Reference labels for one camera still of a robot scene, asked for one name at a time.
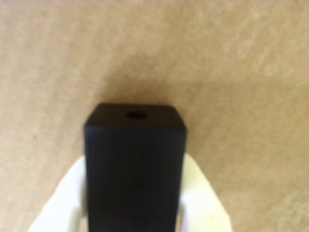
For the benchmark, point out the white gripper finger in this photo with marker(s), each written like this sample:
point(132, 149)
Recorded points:
point(202, 205)
point(65, 200)

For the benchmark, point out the black rectangular block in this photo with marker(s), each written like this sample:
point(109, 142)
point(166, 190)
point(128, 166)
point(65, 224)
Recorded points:
point(135, 169)

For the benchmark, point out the large brown cardboard sheet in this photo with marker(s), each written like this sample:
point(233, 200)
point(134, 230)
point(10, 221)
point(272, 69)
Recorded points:
point(217, 60)

